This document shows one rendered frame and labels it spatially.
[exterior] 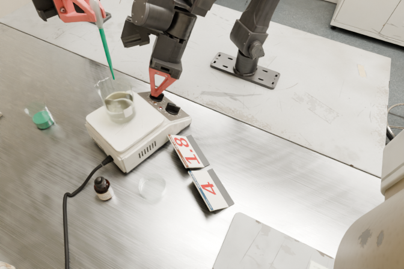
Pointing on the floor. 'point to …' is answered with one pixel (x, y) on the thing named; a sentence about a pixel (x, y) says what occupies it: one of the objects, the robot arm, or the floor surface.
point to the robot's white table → (280, 117)
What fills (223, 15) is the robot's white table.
